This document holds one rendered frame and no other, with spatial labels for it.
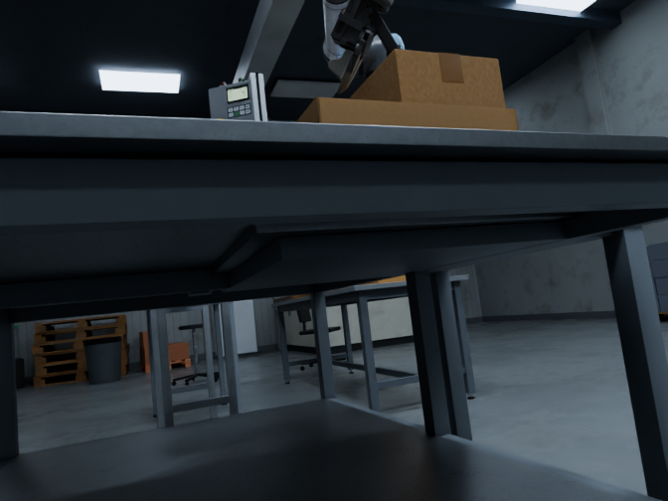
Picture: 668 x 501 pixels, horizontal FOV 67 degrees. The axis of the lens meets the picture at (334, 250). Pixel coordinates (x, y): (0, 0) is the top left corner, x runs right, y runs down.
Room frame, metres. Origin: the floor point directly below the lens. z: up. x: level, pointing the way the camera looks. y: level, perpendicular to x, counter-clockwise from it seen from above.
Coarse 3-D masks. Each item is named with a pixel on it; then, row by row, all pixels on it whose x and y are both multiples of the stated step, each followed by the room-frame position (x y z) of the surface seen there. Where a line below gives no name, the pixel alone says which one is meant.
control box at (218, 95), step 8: (216, 88) 1.70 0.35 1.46; (224, 88) 1.69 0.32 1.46; (216, 96) 1.70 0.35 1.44; (224, 96) 1.69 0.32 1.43; (216, 104) 1.70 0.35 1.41; (224, 104) 1.69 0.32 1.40; (232, 104) 1.69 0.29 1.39; (240, 104) 1.68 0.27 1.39; (216, 112) 1.70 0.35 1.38; (224, 112) 1.69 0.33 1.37
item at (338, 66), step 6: (348, 54) 1.07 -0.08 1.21; (330, 60) 1.08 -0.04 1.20; (336, 60) 1.07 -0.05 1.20; (342, 60) 1.07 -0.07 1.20; (348, 60) 1.07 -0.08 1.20; (330, 66) 1.08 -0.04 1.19; (336, 66) 1.08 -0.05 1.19; (342, 66) 1.08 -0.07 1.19; (336, 72) 1.08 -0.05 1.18; (342, 72) 1.08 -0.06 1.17; (348, 72) 1.07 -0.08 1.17; (342, 78) 1.08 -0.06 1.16; (348, 78) 1.08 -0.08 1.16; (342, 84) 1.09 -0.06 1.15; (342, 90) 1.10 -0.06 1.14
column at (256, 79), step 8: (248, 80) 1.71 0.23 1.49; (256, 80) 1.69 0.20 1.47; (256, 88) 1.69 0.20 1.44; (256, 96) 1.68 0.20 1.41; (264, 96) 1.69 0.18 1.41; (256, 104) 1.68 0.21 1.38; (264, 104) 1.69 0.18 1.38; (256, 112) 1.67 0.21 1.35; (264, 112) 1.69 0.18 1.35; (256, 120) 1.67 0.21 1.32; (264, 120) 1.68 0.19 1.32
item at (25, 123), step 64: (0, 128) 0.36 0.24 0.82; (64, 128) 0.38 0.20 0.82; (128, 128) 0.40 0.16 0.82; (192, 128) 0.42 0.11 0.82; (256, 128) 0.44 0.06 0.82; (320, 128) 0.46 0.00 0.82; (384, 128) 0.49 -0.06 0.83; (448, 128) 0.52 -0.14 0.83; (0, 256) 0.87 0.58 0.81; (64, 256) 0.95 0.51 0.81; (128, 256) 1.04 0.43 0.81; (192, 256) 1.16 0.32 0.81
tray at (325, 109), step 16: (304, 112) 0.53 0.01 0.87; (320, 112) 0.50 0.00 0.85; (336, 112) 0.50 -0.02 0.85; (352, 112) 0.51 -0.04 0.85; (368, 112) 0.52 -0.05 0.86; (384, 112) 0.53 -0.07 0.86; (400, 112) 0.53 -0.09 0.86; (416, 112) 0.54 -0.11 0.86; (432, 112) 0.55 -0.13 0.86; (448, 112) 0.56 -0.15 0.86; (464, 112) 0.57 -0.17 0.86; (480, 112) 0.58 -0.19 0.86; (496, 112) 0.58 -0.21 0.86; (512, 112) 0.59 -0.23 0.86; (464, 128) 0.57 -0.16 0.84; (480, 128) 0.57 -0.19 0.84; (496, 128) 0.58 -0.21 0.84; (512, 128) 0.59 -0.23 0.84
